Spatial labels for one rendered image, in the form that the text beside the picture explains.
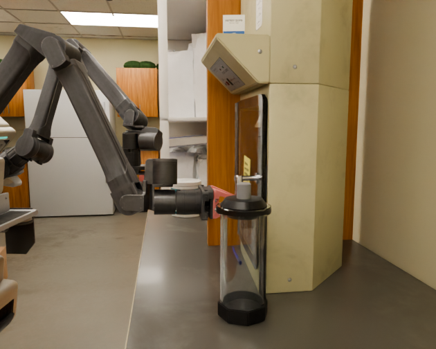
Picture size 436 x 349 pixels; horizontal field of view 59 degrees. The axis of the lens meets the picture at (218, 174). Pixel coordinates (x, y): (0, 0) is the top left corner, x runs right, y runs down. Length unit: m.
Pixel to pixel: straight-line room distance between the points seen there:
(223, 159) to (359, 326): 0.63
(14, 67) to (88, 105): 0.20
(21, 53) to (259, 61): 0.54
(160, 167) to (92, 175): 4.99
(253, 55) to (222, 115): 0.39
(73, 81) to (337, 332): 0.76
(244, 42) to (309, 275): 0.54
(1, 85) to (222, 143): 0.61
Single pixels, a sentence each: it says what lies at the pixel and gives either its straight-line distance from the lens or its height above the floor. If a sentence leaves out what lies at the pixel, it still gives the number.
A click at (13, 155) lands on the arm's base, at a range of 1.51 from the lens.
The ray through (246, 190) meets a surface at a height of 1.20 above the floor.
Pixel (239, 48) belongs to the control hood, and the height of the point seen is 1.48.
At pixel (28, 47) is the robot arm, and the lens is 1.01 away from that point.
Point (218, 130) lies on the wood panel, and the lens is 1.20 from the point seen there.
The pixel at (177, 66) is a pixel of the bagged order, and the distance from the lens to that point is 2.25.
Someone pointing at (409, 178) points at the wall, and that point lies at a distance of 1.17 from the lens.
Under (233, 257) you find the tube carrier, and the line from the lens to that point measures 0.75.
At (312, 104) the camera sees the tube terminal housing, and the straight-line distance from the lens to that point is 0.88.
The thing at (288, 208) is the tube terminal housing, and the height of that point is 1.14.
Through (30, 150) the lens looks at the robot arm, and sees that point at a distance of 1.44.
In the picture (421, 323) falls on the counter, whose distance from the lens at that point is 0.90.
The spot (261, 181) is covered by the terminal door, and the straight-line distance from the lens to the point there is 0.86.
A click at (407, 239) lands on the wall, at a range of 1.19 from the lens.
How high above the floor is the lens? 1.32
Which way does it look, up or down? 7 degrees down
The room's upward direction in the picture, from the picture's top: straight up
